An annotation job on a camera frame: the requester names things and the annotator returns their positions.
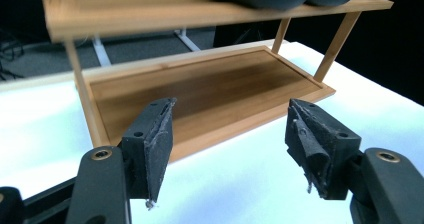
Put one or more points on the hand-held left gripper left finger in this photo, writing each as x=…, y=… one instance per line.
x=146, y=150

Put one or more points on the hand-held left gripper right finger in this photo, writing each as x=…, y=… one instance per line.
x=326, y=150

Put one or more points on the wooden three-tier shoe rack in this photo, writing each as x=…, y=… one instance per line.
x=200, y=80

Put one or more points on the white table mat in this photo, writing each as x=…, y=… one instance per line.
x=233, y=184

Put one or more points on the white metal stand leg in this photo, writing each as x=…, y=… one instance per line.
x=187, y=40
x=100, y=52

